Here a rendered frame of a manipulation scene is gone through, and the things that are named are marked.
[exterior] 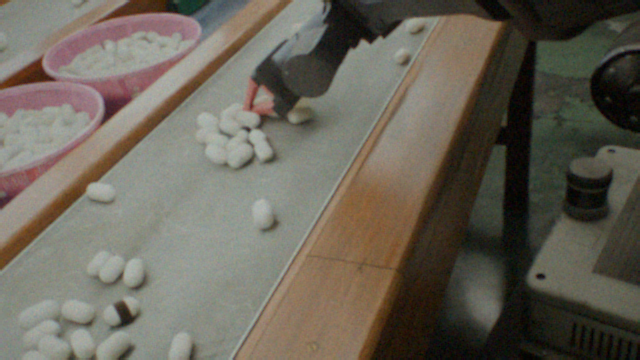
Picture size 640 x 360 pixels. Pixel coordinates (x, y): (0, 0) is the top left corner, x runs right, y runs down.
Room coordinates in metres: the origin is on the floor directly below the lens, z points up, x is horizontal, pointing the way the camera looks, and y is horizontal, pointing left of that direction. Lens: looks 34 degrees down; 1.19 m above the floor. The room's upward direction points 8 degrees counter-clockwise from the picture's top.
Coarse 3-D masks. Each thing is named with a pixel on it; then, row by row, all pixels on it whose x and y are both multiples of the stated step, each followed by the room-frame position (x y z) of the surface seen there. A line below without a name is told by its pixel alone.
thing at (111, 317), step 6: (126, 300) 0.49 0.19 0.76; (132, 300) 0.49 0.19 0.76; (132, 306) 0.48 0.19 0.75; (138, 306) 0.49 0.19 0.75; (108, 312) 0.47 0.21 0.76; (114, 312) 0.47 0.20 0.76; (132, 312) 0.48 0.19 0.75; (108, 318) 0.47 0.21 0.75; (114, 318) 0.47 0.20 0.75; (108, 324) 0.47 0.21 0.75; (114, 324) 0.47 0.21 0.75
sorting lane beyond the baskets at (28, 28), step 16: (16, 0) 1.56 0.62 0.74; (32, 0) 1.54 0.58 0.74; (48, 0) 1.53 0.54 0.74; (64, 0) 1.51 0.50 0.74; (96, 0) 1.48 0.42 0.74; (0, 16) 1.46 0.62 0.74; (16, 16) 1.45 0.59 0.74; (32, 16) 1.43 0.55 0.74; (48, 16) 1.42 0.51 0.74; (64, 16) 1.40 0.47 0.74; (0, 32) 1.36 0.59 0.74; (16, 32) 1.34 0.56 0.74; (32, 32) 1.33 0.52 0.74; (48, 32) 1.32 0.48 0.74; (16, 48) 1.25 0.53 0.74; (0, 64) 1.18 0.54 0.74
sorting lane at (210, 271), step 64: (256, 64) 1.02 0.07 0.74; (384, 64) 0.96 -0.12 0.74; (192, 128) 0.84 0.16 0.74; (256, 128) 0.81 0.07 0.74; (320, 128) 0.79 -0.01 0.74; (128, 192) 0.70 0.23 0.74; (192, 192) 0.68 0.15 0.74; (256, 192) 0.66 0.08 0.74; (320, 192) 0.64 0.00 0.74; (64, 256) 0.59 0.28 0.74; (128, 256) 0.58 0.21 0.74; (192, 256) 0.56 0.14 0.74; (256, 256) 0.55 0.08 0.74; (0, 320) 0.50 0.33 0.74; (64, 320) 0.49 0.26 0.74; (128, 320) 0.48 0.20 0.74; (192, 320) 0.47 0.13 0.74; (256, 320) 0.46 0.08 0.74
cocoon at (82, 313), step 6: (72, 300) 0.50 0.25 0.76; (66, 306) 0.49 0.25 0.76; (72, 306) 0.49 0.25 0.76; (78, 306) 0.49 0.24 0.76; (84, 306) 0.49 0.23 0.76; (90, 306) 0.49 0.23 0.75; (66, 312) 0.49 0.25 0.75; (72, 312) 0.48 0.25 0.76; (78, 312) 0.48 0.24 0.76; (84, 312) 0.48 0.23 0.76; (90, 312) 0.48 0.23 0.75; (72, 318) 0.48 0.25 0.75; (78, 318) 0.48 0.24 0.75; (84, 318) 0.48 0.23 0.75; (90, 318) 0.48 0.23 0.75
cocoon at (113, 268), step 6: (114, 258) 0.55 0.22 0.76; (120, 258) 0.55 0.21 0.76; (108, 264) 0.54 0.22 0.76; (114, 264) 0.54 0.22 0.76; (120, 264) 0.55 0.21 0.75; (102, 270) 0.54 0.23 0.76; (108, 270) 0.54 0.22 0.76; (114, 270) 0.54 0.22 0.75; (120, 270) 0.54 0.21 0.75; (102, 276) 0.53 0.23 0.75; (108, 276) 0.53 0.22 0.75; (114, 276) 0.53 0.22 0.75; (108, 282) 0.53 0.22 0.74
